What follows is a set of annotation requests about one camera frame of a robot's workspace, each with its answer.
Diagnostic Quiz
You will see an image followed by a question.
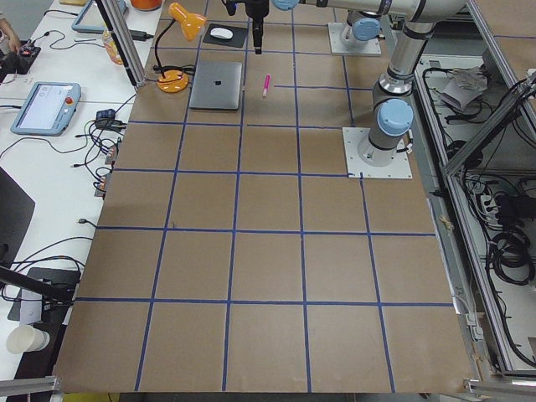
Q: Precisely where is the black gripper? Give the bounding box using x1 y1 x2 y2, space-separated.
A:
224 0 268 54

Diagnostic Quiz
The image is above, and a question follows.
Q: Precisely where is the black mousepad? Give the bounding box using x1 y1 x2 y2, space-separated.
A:
203 23 248 49

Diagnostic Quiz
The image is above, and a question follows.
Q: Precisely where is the white computer mouse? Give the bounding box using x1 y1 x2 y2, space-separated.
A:
209 27 234 41

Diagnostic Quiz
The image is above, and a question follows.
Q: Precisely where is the pink marker pen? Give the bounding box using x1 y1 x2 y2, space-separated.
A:
262 74 271 99

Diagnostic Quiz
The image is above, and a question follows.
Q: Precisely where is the orange desk lamp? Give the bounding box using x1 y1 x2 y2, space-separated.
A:
153 1 207 94

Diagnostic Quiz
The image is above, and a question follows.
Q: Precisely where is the grey closed laptop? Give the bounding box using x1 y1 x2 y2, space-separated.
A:
188 60 243 111

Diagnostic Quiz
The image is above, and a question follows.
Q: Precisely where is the black power adapter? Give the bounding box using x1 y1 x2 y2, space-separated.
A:
129 29 154 41

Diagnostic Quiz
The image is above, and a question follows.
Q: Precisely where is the orange drink bottle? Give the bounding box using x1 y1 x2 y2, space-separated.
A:
101 29 123 65

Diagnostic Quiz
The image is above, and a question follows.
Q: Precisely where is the blue teach pendant far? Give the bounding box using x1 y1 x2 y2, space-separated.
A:
71 1 106 34

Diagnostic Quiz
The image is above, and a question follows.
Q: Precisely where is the blue teach pendant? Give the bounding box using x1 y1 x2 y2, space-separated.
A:
10 81 81 137
71 1 106 34

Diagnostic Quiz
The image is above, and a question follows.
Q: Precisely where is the blue teach pendant near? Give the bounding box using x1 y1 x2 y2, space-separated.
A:
10 81 81 137

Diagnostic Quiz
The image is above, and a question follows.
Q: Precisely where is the white paper cup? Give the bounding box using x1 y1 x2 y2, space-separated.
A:
6 325 50 354

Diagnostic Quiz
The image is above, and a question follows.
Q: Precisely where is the black lamp cable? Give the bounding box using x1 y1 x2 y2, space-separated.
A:
151 63 197 77

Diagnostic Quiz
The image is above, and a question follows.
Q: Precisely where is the aluminium frame post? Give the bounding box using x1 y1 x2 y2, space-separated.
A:
95 0 147 88

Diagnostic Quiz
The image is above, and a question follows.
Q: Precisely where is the bundle of black cables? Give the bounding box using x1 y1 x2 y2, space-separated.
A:
460 175 536 294

